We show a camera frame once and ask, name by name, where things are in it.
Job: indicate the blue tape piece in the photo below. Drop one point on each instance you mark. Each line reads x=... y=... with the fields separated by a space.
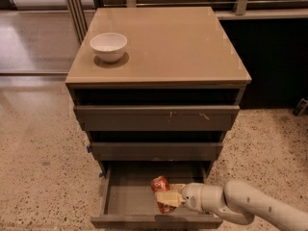
x=101 y=174
x=89 y=149

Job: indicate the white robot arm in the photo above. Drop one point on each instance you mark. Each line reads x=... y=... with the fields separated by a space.
x=236 y=202

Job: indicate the blue tape piece lower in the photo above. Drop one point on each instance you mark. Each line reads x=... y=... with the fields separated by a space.
x=101 y=174

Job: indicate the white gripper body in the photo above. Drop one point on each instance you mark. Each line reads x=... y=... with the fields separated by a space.
x=192 y=195

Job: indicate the white ceramic bowl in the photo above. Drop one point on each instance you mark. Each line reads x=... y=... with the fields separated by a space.
x=109 y=47

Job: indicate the grey middle drawer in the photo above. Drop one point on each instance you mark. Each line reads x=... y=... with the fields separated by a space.
x=156 y=151

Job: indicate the grey top drawer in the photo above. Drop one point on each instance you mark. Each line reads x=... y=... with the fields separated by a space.
x=156 y=118

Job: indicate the grey drawer cabinet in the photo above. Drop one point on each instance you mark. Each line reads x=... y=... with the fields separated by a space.
x=174 y=57

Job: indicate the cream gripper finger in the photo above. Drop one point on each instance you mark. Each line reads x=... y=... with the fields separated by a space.
x=171 y=198
x=176 y=187

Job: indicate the red coke can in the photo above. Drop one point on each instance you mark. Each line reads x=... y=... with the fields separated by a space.
x=161 y=184

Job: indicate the grey open bottom drawer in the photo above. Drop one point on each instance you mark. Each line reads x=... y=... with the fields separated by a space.
x=129 y=203

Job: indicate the small dark floor object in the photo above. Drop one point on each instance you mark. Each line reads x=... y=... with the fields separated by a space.
x=300 y=107

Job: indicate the blue tape piece upper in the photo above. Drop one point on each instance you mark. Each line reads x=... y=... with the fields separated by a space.
x=89 y=149

